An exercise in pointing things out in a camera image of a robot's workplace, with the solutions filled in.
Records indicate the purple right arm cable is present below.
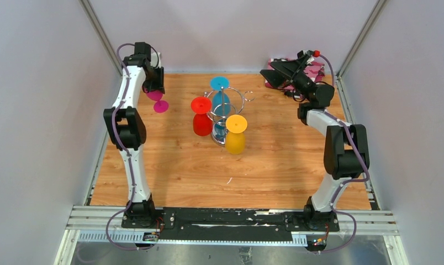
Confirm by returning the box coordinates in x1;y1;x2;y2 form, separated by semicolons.
309;52;372;255

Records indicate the blue plastic wine glass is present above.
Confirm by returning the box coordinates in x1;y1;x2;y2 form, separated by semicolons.
210;76;231;145

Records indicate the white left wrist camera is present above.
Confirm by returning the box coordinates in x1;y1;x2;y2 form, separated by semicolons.
150;51;162;68

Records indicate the yellow plastic wine glass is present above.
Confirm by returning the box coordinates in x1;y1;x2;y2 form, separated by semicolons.
225;114;248;155

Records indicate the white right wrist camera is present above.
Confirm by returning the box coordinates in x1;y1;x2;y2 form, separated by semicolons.
297;50;315;66

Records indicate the chrome wire glass rack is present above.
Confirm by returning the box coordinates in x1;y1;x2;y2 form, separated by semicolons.
203;87;256;147

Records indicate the red plastic wine glass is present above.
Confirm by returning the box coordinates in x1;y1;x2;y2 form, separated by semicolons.
191;97;213;136

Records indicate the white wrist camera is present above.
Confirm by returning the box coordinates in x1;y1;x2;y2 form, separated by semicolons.
150;51;162;68
297;50;315;66

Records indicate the pink plastic wine glass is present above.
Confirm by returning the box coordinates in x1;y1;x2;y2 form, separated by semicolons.
146;91;169;113

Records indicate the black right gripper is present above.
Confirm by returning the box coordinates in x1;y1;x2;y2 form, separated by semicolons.
260;54;316;103

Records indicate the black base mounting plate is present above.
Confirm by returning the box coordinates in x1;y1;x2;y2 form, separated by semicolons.
121;207;340;242

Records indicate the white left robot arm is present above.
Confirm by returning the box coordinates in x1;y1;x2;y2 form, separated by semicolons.
103;55;159;229

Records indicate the pink camouflage folded cloth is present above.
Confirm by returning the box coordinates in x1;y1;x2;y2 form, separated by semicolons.
267;58;325;82

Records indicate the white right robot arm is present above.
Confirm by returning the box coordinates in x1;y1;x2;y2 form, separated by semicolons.
260;57;369;231

